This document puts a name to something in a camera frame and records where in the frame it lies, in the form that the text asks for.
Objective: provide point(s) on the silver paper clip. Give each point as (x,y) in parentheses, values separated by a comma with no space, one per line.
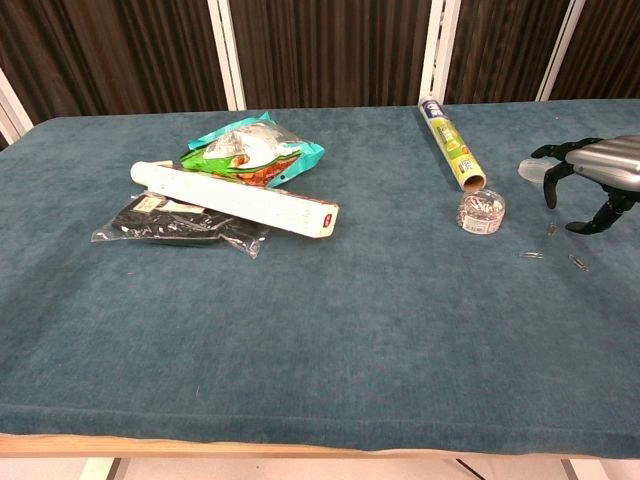
(531,255)
(578,263)
(551,229)

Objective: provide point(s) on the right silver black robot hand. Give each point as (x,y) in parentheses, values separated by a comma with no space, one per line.
(602,162)

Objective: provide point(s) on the long white box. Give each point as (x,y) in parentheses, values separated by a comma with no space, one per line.
(234,198)

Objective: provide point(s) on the black item in clear bag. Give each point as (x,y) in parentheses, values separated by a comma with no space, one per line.
(175,225)

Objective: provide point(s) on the white frame post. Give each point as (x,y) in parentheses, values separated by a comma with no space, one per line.
(12,112)
(560,50)
(441,50)
(228,52)

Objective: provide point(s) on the clear round plastic lid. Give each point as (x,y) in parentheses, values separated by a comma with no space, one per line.
(533,170)

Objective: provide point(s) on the cling film roll tube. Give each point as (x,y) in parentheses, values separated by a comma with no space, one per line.
(450,143)

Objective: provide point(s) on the green snack bag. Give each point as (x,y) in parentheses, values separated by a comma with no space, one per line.
(250,150)

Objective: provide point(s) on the clear paper clip jar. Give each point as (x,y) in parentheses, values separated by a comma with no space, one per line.
(483,213)

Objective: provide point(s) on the blue velvet table cloth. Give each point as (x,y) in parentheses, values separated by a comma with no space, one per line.
(320,320)

